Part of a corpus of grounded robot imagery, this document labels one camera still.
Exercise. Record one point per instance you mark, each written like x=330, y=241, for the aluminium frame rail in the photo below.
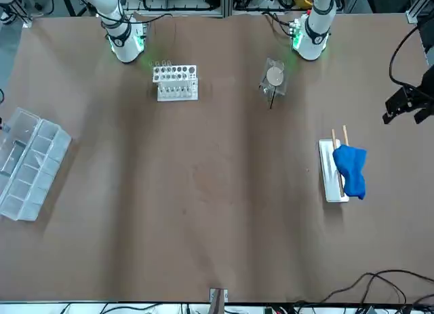
x=183, y=8

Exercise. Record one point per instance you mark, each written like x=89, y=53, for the white test tube rack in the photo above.
x=176, y=93

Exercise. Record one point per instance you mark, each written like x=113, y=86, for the blue rag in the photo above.
x=352, y=171

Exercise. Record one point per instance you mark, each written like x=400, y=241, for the white rack with wooden rods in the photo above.
x=327, y=171

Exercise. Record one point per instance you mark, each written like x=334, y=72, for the clear plastic compartment box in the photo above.
x=34, y=171

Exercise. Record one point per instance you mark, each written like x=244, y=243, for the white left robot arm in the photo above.
x=313, y=39

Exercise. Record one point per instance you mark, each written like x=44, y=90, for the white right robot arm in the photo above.
x=123, y=46

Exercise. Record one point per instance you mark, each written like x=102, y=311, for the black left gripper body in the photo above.
x=425, y=90

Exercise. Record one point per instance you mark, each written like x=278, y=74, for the grey table edge bracket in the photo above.
x=218, y=298

